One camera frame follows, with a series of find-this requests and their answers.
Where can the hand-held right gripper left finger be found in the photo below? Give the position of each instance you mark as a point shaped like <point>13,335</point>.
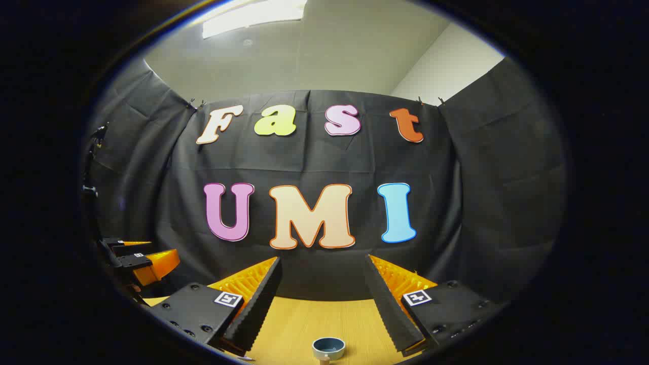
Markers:
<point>256,309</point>

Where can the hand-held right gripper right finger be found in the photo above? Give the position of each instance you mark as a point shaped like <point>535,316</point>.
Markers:
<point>393,309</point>

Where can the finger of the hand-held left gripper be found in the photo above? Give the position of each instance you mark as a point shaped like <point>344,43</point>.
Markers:
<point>152,266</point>
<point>119,242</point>

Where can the wooden desktop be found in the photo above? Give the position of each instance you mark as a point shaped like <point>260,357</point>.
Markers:
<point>304,324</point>

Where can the black backdrop stand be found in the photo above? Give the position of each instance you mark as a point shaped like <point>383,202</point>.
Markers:
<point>89,191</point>

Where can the black backdrop cloth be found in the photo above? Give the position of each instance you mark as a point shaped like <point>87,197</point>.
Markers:
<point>304,162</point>

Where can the ceiling light panel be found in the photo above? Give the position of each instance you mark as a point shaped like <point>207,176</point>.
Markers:
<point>253,15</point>

